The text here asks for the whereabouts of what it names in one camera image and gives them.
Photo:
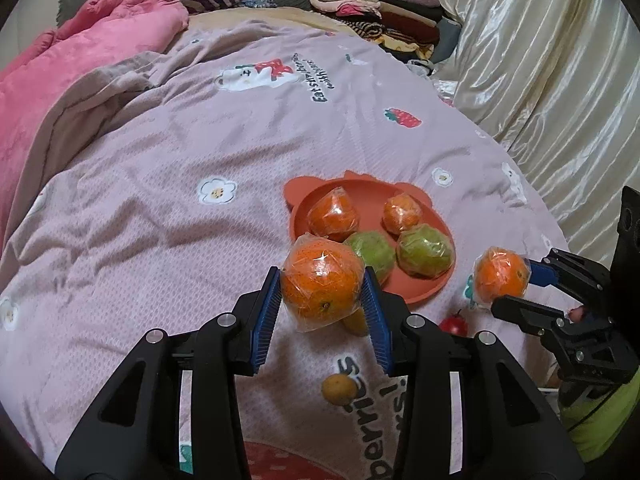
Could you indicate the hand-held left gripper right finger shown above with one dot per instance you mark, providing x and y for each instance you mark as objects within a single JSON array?
[{"x": 377, "y": 330}]

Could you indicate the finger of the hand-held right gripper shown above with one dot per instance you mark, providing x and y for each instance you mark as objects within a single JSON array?
[
  {"x": 540, "y": 271},
  {"x": 525, "y": 312}
]

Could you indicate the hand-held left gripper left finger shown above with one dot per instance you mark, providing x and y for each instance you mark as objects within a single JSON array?
[{"x": 265, "y": 325}]

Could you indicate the small brown kiwi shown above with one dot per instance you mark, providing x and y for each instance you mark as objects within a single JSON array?
[
  {"x": 356, "y": 324},
  {"x": 339, "y": 389}
]

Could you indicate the orange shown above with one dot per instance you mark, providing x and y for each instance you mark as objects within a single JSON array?
[
  {"x": 500, "y": 277},
  {"x": 320, "y": 280},
  {"x": 401, "y": 212},
  {"x": 332, "y": 215}
]

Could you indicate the red tomato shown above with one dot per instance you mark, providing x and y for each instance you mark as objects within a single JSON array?
[{"x": 454, "y": 326}]

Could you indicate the green citrus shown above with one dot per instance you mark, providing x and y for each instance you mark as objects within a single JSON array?
[
  {"x": 425, "y": 255},
  {"x": 374, "y": 252}
]

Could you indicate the orange plate with ears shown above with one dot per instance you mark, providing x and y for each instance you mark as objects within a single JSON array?
[{"x": 365, "y": 195}]

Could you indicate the person's right hand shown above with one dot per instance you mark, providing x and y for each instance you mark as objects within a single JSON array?
[{"x": 578, "y": 314}]

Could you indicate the yellow-green garment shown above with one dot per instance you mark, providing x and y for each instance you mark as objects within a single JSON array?
[{"x": 605, "y": 425}]

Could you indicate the strawberry printed blanket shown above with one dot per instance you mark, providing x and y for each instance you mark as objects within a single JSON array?
[{"x": 175, "y": 170}]

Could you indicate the cream satin curtain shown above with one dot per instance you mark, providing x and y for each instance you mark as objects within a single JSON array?
[{"x": 550, "y": 75}]

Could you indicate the pile of folded clothes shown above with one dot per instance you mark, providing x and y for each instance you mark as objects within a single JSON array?
[{"x": 395, "y": 10}]

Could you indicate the beige bed sheet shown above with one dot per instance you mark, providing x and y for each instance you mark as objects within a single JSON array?
[{"x": 270, "y": 17}]

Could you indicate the pink quilt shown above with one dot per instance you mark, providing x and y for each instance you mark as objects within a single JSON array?
[{"x": 60, "y": 75}]

